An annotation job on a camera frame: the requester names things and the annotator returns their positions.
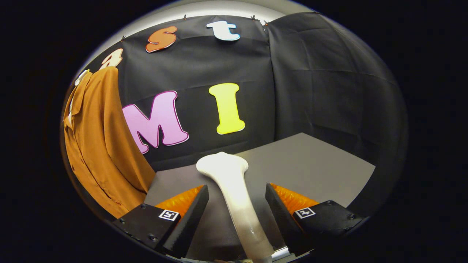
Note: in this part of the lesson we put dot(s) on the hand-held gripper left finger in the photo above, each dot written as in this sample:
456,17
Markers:
190,219

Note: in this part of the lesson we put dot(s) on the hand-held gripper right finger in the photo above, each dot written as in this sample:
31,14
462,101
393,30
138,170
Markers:
283,219

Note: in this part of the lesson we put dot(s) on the orange button-up shirt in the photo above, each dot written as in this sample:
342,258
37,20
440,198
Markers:
102,153

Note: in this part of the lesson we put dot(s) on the black backdrop cloth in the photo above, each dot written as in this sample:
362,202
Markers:
321,80

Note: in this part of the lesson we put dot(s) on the white mannequin torso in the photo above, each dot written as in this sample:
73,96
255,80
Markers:
81,77

